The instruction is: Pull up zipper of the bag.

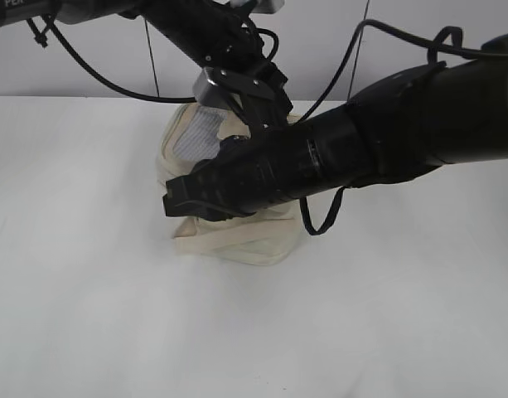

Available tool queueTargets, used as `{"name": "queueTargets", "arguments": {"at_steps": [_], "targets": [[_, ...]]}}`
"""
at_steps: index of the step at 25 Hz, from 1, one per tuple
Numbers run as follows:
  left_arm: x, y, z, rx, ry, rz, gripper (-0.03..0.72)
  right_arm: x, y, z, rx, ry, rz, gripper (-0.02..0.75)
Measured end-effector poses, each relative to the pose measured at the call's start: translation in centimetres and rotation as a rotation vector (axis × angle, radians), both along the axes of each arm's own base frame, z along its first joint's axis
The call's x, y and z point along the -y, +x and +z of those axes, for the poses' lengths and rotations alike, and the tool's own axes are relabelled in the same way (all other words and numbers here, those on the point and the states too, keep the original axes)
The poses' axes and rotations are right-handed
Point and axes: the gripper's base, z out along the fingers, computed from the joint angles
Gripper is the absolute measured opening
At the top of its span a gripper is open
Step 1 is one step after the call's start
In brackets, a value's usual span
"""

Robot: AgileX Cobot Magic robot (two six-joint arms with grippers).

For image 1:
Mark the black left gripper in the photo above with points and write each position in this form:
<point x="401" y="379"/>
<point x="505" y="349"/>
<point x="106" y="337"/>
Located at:
<point x="252" y="84"/>

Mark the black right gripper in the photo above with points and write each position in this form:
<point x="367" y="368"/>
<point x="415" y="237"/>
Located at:
<point x="246" y="176"/>

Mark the cream canvas zipper bag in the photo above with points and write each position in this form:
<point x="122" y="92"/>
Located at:
<point x="195" y="133"/>

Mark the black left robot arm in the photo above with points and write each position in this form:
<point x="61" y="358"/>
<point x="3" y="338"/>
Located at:
<point x="186" y="24"/>

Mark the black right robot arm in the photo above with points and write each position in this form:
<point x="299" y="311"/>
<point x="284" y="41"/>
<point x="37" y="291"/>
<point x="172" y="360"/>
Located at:
<point x="394" y="131"/>

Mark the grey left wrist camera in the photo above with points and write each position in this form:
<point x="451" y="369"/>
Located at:
<point x="207" y="92"/>

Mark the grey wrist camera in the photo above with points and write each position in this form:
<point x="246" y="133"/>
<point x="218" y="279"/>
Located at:
<point x="260" y="6"/>
<point x="207" y="92"/>

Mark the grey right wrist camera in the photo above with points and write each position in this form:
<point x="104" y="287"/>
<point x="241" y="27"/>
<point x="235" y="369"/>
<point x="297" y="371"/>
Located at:
<point x="260" y="6"/>

